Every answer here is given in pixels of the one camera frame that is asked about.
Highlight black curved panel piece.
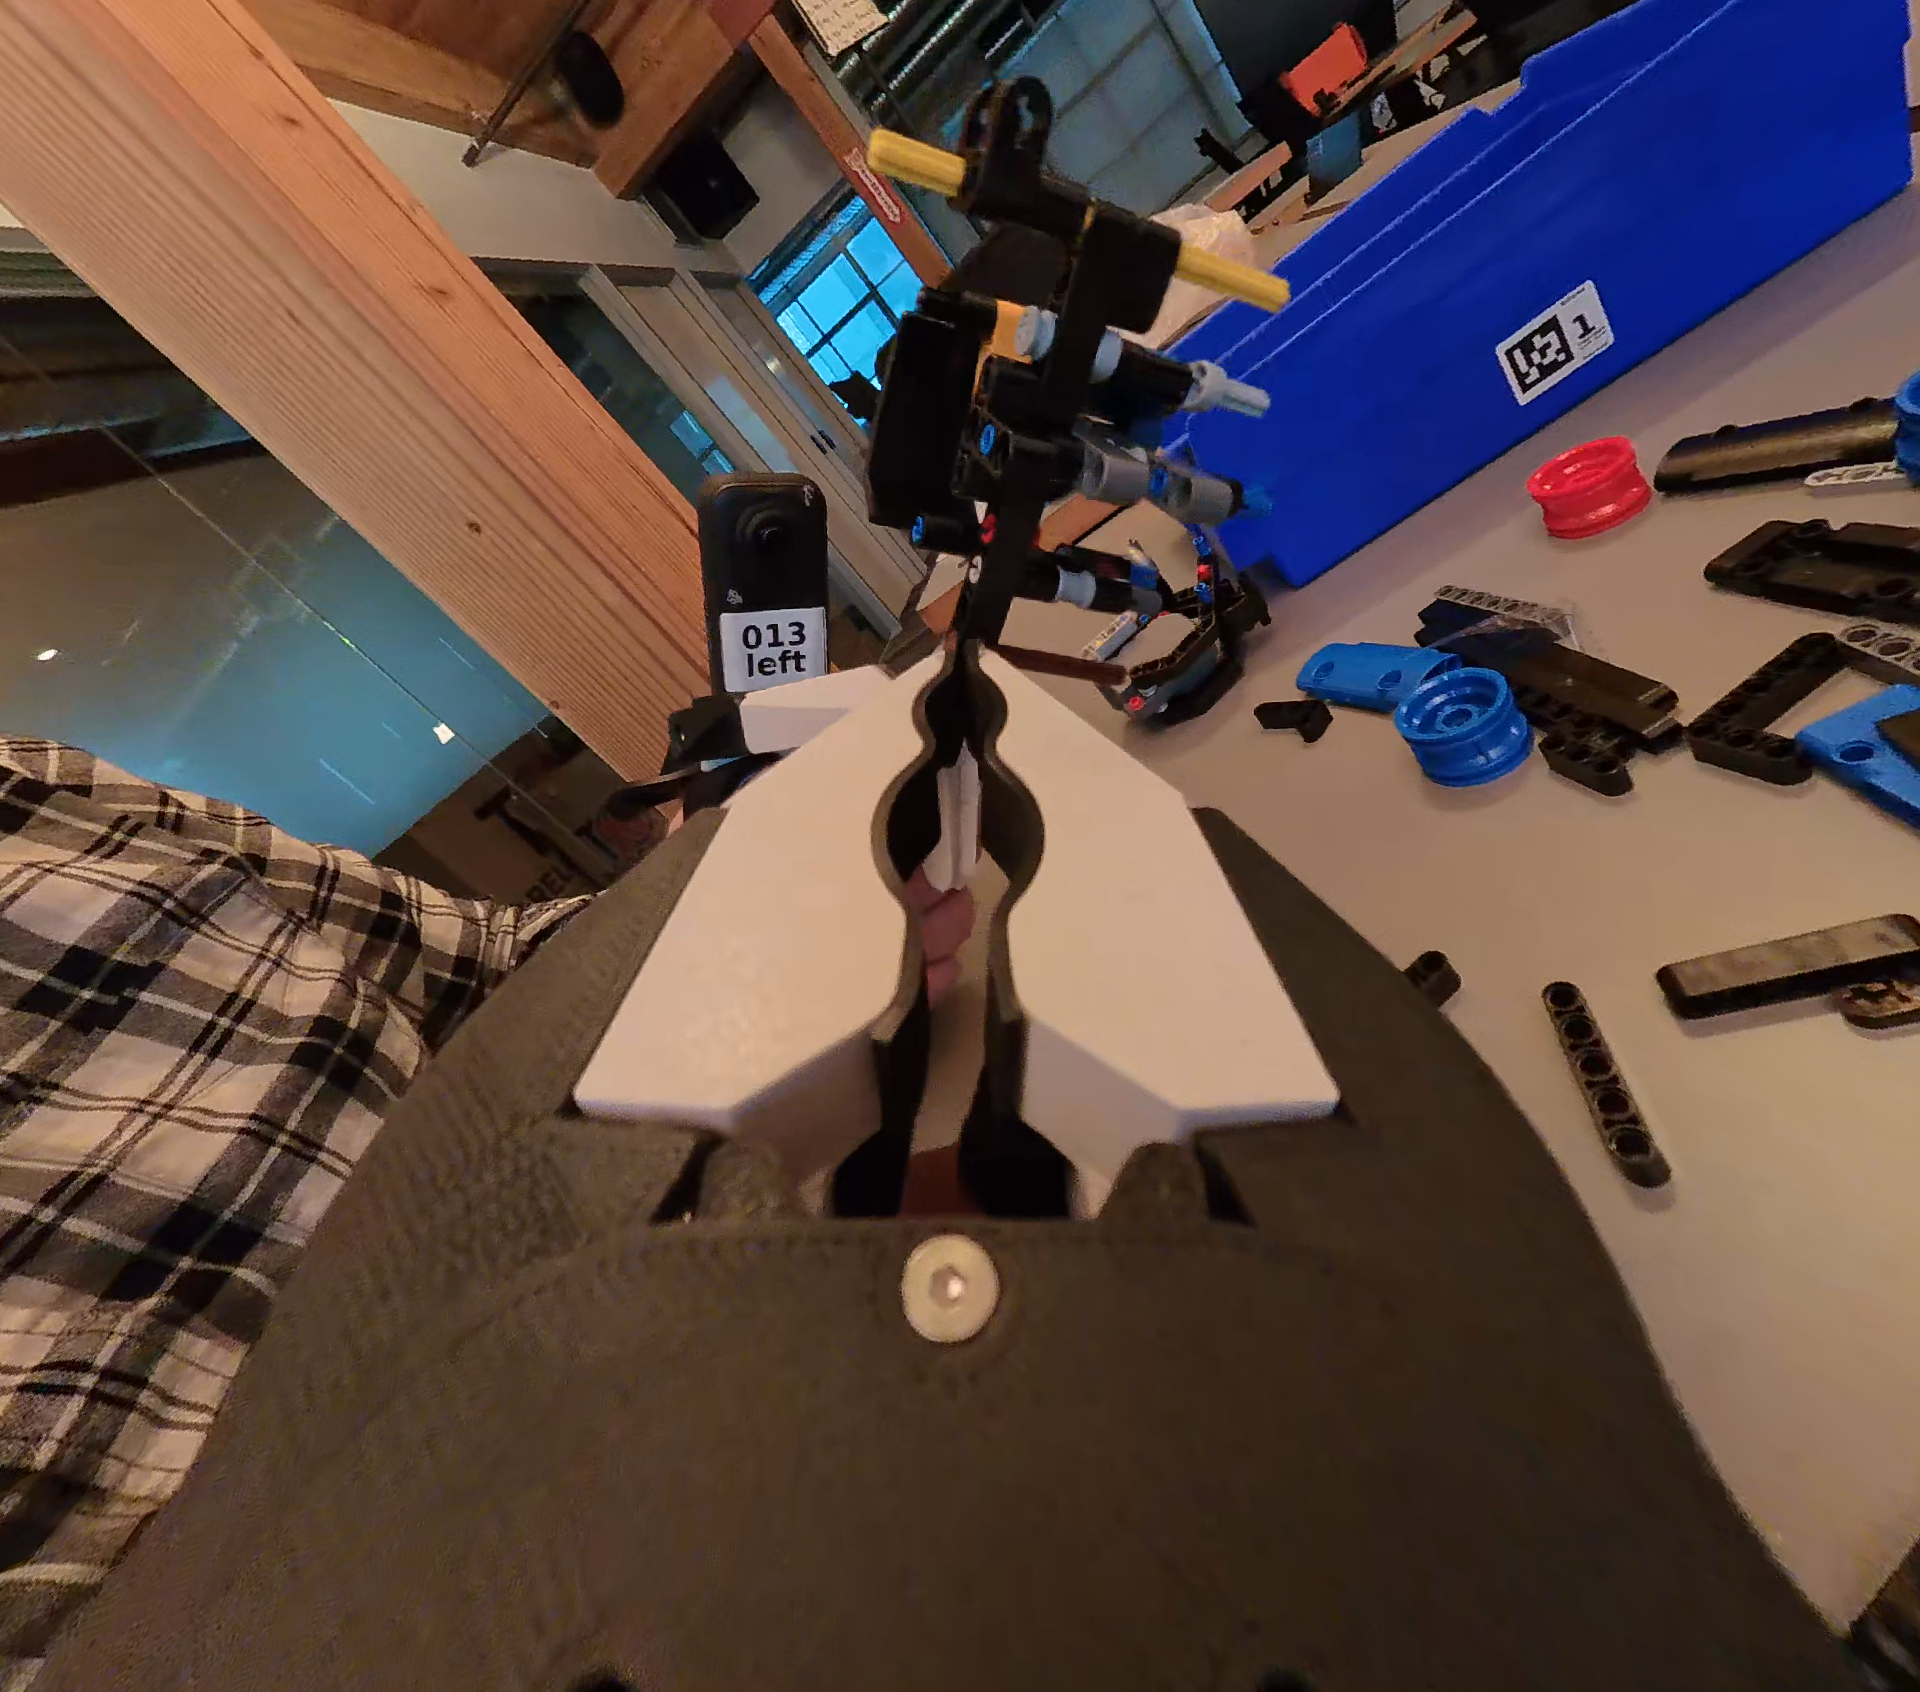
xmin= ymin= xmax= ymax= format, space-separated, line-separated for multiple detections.
xmin=1654 ymin=397 xmax=1905 ymax=494

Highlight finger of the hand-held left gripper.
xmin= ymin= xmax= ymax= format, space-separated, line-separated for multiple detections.
xmin=919 ymin=744 xmax=989 ymax=894
xmin=734 ymin=664 xmax=920 ymax=764

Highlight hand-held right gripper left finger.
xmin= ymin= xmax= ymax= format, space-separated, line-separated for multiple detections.
xmin=570 ymin=648 xmax=963 ymax=1222

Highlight orange office chair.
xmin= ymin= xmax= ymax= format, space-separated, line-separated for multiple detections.
xmin=1279 ymin=17 xmax=1374 ymax=116

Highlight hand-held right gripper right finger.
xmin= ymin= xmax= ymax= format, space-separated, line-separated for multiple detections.
xmin=956 ymin=643 xmax=1344 ymax=1222

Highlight blue storage bin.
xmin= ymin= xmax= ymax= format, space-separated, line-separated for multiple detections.
xmin=1163 ymin=0 xmax=1914 ymax=592

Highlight grey desk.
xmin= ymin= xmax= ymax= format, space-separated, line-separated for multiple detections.
xmin=901 ymin=175 xmax=1920 ymax=1633

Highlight black round lamp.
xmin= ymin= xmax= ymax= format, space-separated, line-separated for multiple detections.
xmin=546 ymin=30 xmax=629 ymax=130

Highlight blue toy panel piece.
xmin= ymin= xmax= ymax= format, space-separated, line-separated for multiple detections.
xmin=1792 ymin=683 xmax=1920 ymax=828

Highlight scattered black toy beams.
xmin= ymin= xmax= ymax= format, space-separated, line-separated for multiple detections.
xmin=1252 ymin=513 xmax=1920 ymax=1192

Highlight black wall speaker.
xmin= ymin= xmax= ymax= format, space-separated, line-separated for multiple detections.
xmin=643 ymin=131 xmax=762 ymax=242

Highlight red toy wheel hub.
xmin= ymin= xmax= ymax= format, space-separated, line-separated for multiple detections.
xmin=1527 ymin=435 xmax=1656 ymax=542

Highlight blue curved panel piece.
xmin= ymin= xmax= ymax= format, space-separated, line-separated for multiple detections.
xmin=1295 ymin=641 xmax=1465 ymax=715

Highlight partly built toy brick model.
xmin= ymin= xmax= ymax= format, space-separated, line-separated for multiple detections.
xmin=863 ymin=75 xmax=1297 ymax=771

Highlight small black brick assembly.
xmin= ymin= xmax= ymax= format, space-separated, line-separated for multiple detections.
xmin=1124 ymin=573 xmax=1279 ymax=730

